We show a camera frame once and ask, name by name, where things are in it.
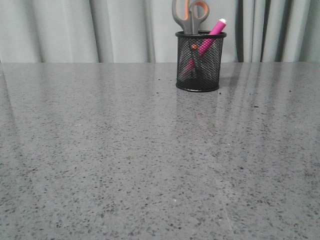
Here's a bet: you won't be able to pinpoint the grey curtain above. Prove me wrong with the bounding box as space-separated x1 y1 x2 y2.
0 0 320 63

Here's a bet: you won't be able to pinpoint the grey orange scissors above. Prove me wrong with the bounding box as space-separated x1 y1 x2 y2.
171 0 210 78

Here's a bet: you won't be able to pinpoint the black mesh pen holder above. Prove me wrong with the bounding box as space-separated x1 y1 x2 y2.
175 30 227 92

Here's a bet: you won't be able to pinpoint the pink marker pen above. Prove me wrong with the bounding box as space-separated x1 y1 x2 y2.
182 18 226 76

